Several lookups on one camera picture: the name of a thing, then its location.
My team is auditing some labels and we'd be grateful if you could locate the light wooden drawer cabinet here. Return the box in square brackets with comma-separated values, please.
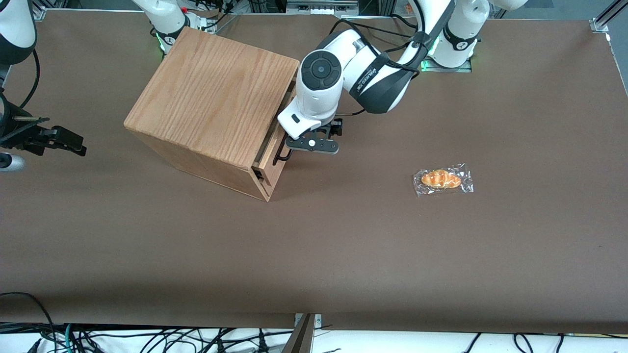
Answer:
[124, 27, 301, 202]

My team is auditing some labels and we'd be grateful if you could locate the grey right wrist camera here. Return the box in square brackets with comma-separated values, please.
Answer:
[0, 153, 26, 172]

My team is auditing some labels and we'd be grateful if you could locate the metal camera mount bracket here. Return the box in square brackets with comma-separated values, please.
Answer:
[281, 313, 323, 353]

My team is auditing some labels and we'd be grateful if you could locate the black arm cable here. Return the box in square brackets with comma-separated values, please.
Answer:
[334, 0, 432, 118]
[19, 49, 41, 109]

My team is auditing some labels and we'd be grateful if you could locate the long black table cable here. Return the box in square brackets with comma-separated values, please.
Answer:
[342, 20, 418, 40]

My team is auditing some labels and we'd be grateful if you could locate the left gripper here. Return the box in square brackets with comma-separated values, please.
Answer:
[277, 101, 343, 141]

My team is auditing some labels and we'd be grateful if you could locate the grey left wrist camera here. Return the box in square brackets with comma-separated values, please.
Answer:
[286, 136, 340, 155]

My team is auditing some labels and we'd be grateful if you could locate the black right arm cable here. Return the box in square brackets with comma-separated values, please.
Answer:
[19, 49, 41, 109]

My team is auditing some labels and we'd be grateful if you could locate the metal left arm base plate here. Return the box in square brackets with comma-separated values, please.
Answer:
[417, 25, 473, 73]

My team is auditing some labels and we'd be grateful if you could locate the black looped floor cable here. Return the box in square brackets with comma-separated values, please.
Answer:
[0, 292, 56, 353]

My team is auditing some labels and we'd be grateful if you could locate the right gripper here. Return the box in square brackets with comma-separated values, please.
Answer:
[0, 115, 87, 157]

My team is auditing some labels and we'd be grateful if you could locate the brown table cover sheet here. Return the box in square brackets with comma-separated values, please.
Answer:
[0, 9, 628, 335]

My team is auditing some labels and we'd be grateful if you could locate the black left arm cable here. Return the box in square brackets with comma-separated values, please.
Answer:
[334, 0, 432, 118]

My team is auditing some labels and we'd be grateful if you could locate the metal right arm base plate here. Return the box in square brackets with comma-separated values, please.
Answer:
[156, 11, 217, 50]

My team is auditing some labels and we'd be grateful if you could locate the bread roll in clear wrapper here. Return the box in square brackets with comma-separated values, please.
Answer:
[413, 163, 474, 197]

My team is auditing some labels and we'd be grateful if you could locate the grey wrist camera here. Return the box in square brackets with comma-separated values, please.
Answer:
[286, 136, 340, 155]
[0, 153, 26, 172]

